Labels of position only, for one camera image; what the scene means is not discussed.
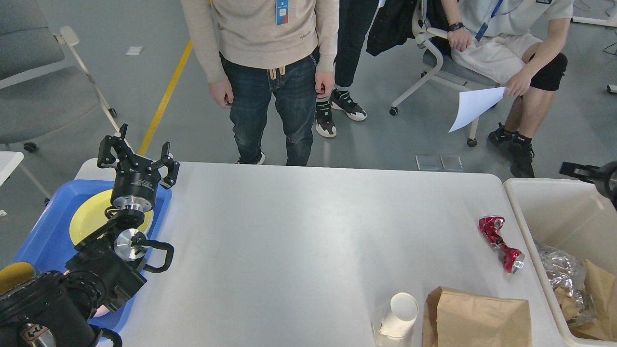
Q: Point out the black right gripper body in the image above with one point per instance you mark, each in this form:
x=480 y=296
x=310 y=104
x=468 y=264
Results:
x=606 y=181

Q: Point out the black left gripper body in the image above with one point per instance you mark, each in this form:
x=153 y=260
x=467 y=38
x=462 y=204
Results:
x=134 y=190

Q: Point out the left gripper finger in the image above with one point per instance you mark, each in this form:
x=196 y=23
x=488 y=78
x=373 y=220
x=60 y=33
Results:
x=166 y=160
x=115 y=152

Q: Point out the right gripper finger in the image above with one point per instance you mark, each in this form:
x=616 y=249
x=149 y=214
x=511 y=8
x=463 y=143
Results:
x=584 y=173

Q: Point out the yellow plastic plate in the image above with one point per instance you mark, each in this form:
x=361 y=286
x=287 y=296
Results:
x=91 y=217

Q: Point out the foil ball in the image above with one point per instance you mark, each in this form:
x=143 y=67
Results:
x=566 y=275

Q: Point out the brown paper bag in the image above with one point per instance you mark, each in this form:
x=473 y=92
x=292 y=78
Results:
x=455 y=318
x=603 y=288

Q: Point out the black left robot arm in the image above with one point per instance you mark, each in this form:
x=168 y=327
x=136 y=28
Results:
x=53 y=309

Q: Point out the beige plastic bin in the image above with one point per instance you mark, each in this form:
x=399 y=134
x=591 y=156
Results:
x=569 y=215

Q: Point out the grey chair at left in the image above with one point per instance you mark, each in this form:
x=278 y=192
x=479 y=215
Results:
x=45 y=85

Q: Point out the white side table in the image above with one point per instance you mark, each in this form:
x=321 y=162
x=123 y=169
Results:
x=11 y=160

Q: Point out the red shiny wrapper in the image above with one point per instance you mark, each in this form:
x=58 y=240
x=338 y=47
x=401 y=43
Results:
x=490 y=226

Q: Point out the white paper sheets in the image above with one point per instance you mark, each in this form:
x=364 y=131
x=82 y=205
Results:
x=472 y=104

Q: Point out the seated person in white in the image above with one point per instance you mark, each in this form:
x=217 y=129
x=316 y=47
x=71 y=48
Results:
x=517 y=43

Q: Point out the person in beige sweater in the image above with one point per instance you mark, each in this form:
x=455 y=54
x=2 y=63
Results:
x=253 y=51

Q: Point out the teal yellow mug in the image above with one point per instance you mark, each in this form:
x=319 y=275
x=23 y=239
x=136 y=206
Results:
x=15 y=274

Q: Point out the white paper cup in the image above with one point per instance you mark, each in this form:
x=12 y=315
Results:
x=393 y=322

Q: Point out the person in dark jeans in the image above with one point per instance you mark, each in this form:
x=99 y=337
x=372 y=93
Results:
x=355 y=18

